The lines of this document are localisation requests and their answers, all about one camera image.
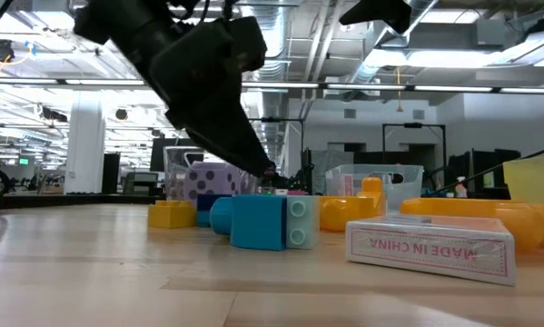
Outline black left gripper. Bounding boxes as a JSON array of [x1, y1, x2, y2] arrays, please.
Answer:
[[150, 19, 276, 178]]

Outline purple foam dice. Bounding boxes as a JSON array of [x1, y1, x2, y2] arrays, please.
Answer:
[[183, 162, 243, 205]]

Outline person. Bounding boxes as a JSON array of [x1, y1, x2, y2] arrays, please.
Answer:
[[258, 161, 291, 190]]

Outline long ceiling light strip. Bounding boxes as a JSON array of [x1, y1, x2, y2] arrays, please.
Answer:
[[0, 77, 544, 95]]

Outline black monitor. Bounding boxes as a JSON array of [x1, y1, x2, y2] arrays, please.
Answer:
[[149, 137, 206, 173]]

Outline blue cloud-shaped toy brick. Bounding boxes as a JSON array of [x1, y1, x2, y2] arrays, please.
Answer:
[[209, 193, 321, 252]]

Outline black cabinet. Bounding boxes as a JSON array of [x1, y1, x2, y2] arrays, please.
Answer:
[[102, 153, 122, 195]]

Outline white column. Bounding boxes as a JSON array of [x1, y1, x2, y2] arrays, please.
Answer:
[[64, 90, 106, 195]]

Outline shallow clear plastic container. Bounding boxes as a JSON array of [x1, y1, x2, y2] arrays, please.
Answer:
[[324, 163, 425, 214]]

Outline white spray bottle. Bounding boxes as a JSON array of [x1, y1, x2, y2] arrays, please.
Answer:
[[454, 175, 469, 199]]

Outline yellow translucent plastic bin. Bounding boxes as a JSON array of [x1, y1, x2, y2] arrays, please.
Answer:
[[502, 154, 544, 206]]

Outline black ceiling device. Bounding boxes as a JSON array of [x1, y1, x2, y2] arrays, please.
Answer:
[[0, 38, 17, 64]]

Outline slanted silver ventilation duct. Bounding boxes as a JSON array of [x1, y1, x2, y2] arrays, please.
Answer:
[[343, 0, 439, 87]]

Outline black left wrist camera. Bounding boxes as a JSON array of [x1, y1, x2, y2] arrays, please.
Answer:
[[225, 15, 269, 73]]

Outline round silver ventilation duct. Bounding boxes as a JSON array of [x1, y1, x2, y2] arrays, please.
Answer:
[[248, 0, 292, 176]]

